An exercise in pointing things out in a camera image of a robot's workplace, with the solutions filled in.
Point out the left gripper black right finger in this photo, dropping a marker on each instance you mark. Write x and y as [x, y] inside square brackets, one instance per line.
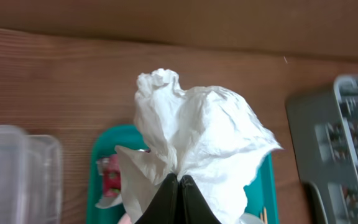
[195, 208]

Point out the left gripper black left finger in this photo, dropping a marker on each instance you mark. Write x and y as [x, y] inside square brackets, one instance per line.
[163, 206]

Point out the red snack wrapper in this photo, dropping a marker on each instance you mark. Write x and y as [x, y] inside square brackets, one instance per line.
[108, 169]

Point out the white napkin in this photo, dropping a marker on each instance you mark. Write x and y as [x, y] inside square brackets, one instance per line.
[207, 132]

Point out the grey dishwasher rack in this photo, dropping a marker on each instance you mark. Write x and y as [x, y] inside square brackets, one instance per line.
[324, 132]

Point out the teal plastic tray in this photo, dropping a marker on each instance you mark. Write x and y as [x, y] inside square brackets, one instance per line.
[261, 192]

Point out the clear plastic bin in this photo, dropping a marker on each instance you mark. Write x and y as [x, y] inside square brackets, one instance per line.
[31, 185]

